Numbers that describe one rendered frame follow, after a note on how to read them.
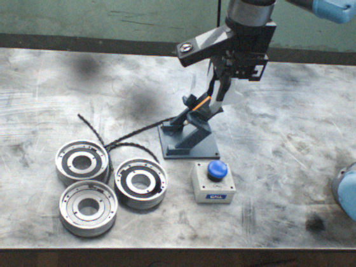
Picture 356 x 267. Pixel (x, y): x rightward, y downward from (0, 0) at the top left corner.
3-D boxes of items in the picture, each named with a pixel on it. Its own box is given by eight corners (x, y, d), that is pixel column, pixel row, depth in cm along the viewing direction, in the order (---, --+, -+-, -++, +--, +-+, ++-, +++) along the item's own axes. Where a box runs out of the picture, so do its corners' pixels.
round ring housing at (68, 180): (88, 201, 81) (88, 187, 78) (44, 176, 84) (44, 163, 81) (116, 166, 88) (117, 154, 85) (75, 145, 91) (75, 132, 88)
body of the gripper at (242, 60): (259, 85, 80) (281, 30, 71) (215, 84, 78) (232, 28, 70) (247, 61, 85) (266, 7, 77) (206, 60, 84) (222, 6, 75)
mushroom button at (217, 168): (205, 190, 82) (210, 174, 79) (201, 174, 85) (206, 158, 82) (224, 190, 83) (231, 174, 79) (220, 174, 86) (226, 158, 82)
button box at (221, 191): (196, 203, 83) (201, 189, 79) (191, 175, 88) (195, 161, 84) (235, 204, 84) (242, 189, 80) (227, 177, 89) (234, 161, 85)
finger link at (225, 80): (225, 105, 80) (236, 66, 75) (217, 105, 80) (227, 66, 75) (218, 92, 84) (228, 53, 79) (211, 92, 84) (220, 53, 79)
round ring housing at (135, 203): (173, 184, 86) (177, 171, 83) (150, 221, 79) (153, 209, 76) (129, 162, 89) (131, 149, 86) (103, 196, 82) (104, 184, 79)
